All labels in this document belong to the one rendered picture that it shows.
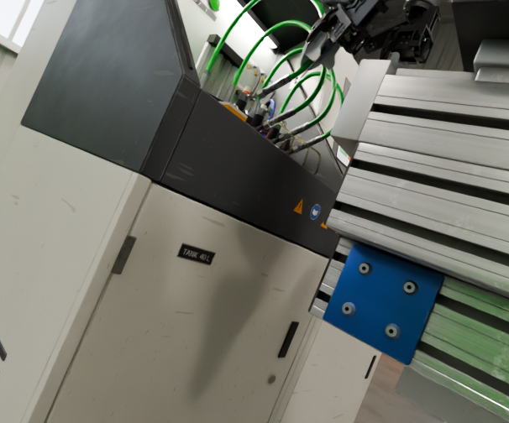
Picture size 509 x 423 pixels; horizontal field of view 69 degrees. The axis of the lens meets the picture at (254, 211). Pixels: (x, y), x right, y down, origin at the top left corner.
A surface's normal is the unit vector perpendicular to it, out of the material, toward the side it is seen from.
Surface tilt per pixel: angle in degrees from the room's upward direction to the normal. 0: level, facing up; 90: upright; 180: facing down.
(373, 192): 90
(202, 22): 90
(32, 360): 90
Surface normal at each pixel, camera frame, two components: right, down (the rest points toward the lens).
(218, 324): 0.71, 0.28
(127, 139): -0.59, -0.29
